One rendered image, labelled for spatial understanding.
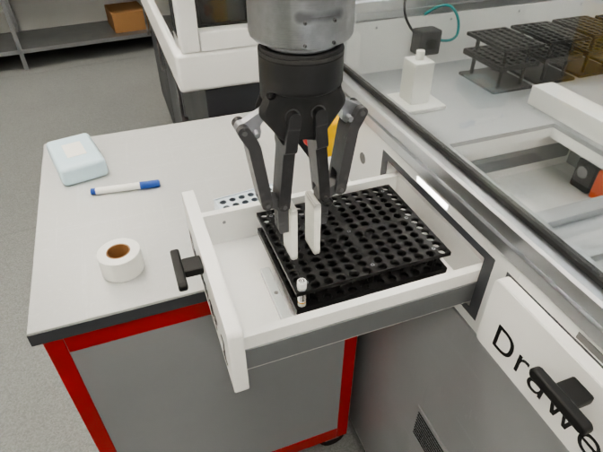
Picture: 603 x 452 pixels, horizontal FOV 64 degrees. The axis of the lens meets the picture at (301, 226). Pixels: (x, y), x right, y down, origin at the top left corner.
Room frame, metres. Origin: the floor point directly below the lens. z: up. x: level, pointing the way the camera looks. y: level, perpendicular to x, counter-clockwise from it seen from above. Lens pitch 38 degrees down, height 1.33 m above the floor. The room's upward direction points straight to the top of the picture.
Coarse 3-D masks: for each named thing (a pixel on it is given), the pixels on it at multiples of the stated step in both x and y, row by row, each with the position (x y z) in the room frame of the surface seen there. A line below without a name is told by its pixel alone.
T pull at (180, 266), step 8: (176, 256) 0.47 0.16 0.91; (192, 256) 0.47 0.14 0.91; (176, 264) 0.45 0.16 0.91; (184, 264) 0.45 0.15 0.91; (192, 264) 0.45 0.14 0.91; (200, 264) 0.46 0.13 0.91; (176, 272) 0.44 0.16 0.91; (184, 272) 0.44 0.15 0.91; (192, 272) 0.44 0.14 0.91; (200, 272) 0.45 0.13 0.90; (184, 280) 0.42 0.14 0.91; (184, 288) 0.42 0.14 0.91
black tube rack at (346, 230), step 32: (352, 192) 0.63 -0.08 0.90; (384, 192) 0.63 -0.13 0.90; (320, 224) 0.55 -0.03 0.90; (352, 224) 0.55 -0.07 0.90; (384, 224) 0.55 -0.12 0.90; (416, 224) 0.55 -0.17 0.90; (320, 256) 0.48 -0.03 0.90; (352, 256) 0.48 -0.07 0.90; (384, 256) 0.48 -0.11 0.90; (416, 256) 0.52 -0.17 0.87; (288, 288) 0.45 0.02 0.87; (320, 288) 0.42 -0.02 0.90; (352, 288) 0.45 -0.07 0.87; (384, 288) 0.46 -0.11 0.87
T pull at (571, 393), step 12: (540, 372) 0.29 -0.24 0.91; (540, 384) 0.28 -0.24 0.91; (552, 384) 0.28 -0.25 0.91; (564, 384) 0.28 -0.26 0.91; (576, 384) 0.28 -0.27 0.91; (552, 396) 0.27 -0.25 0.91; (564, 396) 0.27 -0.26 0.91; (576, 396) 0.27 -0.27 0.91; (588, 396) 0.27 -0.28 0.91; (564, 408) 0.25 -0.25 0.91; (576, 408) 0.25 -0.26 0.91; (576, 420) 0.24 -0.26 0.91; (588, 420) 0.24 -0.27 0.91; (588, 432) 0.23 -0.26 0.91
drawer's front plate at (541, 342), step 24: (504, 288) 0.40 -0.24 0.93; (504, 312) 0.39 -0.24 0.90; (528, 312) 0.36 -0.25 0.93; (480, 336) 0.41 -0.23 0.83; (504, 336) 0.38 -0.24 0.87; (528, 336) 0.35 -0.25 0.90; (552, 336) 0.33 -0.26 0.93; (504, 360) 0.36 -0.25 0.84; (528, 360) 0.34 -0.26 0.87; (552, 360) 0.32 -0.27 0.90; (576, 360) 0.30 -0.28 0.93; (600, 384) 0.27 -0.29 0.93; (600, 408) 0.26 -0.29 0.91; (576, 432) 0.26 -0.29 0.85; (600, 432) 0.25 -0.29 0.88
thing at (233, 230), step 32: (416, 192) 0.64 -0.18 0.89; (224, 224) 0.59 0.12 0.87; (256, 224) 0.60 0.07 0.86; (448, 224) 0.56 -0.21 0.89; (224, 256) 0.55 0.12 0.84; (256, 256) 0.55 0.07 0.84; (448, 256) 0.54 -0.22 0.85; (480, 256) 0.49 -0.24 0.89; (256, 288) 0.49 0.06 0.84; (416, 288) 0.43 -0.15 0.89; (448, 288) 0.45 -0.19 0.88; (256, 320) 0.43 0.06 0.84; (288, 320) 0.38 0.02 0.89; (320, 320) 0.38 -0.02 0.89; (352, 320) 0.40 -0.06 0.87; (384, 320) 0.41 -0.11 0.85; (256, 352) 0.35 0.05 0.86; (288, 352) 0.37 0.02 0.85
